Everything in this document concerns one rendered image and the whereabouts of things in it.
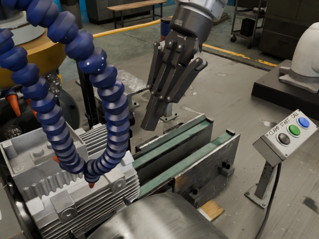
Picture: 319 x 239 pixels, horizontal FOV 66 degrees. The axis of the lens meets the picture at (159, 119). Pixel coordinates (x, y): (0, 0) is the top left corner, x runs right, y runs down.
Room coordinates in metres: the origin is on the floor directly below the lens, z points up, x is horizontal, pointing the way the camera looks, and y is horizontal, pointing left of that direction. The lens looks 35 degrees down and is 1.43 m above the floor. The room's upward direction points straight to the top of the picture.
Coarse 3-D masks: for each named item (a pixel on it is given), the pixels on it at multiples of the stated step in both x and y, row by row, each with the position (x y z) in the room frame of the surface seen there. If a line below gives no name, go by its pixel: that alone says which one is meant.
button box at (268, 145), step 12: (288, 120) 0.50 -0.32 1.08; (276, 132) 0.45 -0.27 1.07; (288, 132) 0.46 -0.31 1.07; (300, 132) 0.47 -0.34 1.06; (312, 132) 0.48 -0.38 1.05; (264, 144) 0.43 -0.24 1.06; (276, 144) 0.42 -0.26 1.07; (288, 144) 0.43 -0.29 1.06; (300, 144) 0.44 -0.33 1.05; (264, 156) 0.42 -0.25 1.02; (276, 156) 0.41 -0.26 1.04; (288, 156) 0.40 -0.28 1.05
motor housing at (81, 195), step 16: (96, 128) 0.43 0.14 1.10; (96, 144) 0.37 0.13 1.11; (128, 176) 0.34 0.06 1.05; (80, 192) 0.29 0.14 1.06; (96, 192) 0.29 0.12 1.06; (112, 192) 0.31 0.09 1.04; (128, 192) 0.33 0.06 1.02; (48, 208) 0.26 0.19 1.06; (80, 208) 0.27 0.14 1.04; (96, 208) 0.28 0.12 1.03; (112, 208) 0.30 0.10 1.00; (48, 224) 0.24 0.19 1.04; (64, 224) 0.24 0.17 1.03; (80, 224) 0.26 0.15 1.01; (96, 224) 0.28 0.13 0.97
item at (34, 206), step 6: (96, 126) 0.45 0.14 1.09; (126, 156) 0.36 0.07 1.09; (126, 162) 0.35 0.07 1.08; (36, 198) 0.25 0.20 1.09; (30, 204) 0.24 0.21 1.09; (36, 204) 0.25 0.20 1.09; (42, 204) 0.25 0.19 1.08; (30, 210) 0.24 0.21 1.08; (36, 210) 0.24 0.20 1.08; (42, 210) 0.24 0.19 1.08
